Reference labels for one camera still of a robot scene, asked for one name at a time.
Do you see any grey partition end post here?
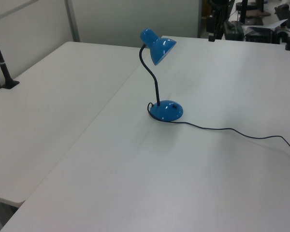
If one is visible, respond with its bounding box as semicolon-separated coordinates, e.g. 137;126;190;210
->
197;0;203;39

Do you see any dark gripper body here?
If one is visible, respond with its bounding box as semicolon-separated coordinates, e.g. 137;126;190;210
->
207;8;225;34

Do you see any black lamp power cord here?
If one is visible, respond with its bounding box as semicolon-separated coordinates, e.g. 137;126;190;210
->
146;101;290;160

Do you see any black equipment box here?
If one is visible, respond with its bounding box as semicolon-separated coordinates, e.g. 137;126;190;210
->
224;20;245;41

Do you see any black camera stand pole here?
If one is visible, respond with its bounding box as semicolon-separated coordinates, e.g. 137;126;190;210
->
0;21;20;89

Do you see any grey partition corner post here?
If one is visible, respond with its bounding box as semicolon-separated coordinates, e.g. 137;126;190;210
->
64;0;81;43

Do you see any white paper sheet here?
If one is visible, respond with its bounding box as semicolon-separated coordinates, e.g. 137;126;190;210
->
265;19;290;30

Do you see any blue gooseneck desk lamp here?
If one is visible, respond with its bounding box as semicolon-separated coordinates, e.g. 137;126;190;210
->
139;28;184;122

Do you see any black desk device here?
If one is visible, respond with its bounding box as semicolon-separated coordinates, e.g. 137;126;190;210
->
245;27;274;44

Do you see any black upright pole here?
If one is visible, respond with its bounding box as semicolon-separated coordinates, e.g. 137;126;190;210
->
239;0;248;25

